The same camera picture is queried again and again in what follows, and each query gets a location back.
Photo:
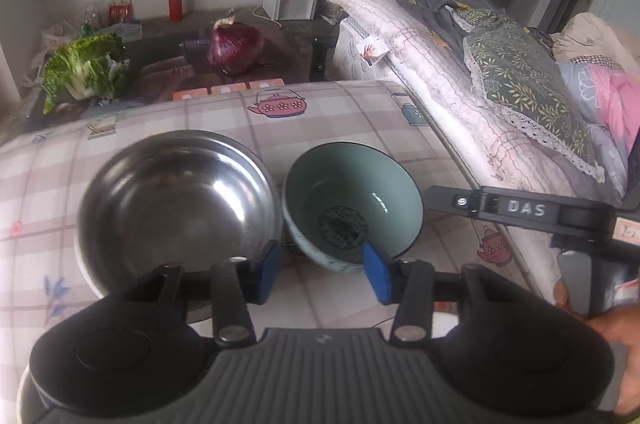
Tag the person's right hand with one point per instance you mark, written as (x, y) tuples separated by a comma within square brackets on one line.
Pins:
[(622, 339)]

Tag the red cabbage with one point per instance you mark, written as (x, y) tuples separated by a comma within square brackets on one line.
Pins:
[(235, 46)]

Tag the grey sheet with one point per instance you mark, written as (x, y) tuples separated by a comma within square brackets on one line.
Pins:
[(430, 4)]

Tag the red packet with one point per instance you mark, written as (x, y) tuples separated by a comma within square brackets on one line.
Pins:
[(120, 10)]

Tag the beige cloth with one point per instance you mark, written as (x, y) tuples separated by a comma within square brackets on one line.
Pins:
[(595, 36)]

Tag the teal ceramic bowl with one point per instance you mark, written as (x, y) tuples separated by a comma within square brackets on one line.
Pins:
[(350, 184)]

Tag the red bottle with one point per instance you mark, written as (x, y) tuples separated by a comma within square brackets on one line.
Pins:
[(175, 6)]

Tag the napa cabbage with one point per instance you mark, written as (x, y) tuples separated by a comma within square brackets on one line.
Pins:
[(85, 64)]

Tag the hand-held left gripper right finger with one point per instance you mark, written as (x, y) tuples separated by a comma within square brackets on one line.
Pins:
[(377, 274)]

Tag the white plastic bag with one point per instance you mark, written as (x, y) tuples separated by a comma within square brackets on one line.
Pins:
[(50, 41)]

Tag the green leaf print pillow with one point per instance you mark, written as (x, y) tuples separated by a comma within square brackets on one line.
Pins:
[(520, 79)]

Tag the white plate with calligraphy print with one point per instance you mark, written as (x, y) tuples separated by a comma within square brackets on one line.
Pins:
[(89, 278)]

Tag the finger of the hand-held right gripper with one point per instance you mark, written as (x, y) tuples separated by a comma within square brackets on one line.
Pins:
[(457, 202)]

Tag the stainless steel bowl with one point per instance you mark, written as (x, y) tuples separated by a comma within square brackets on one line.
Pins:
[(175, 204)]

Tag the white quilted blanket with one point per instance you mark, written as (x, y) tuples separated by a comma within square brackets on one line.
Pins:
[(425, 69)]

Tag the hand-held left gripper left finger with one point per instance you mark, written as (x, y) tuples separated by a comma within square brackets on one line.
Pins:
[(269, 271)]

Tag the paper tag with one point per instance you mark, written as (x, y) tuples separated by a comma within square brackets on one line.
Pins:
[(374, 51)]

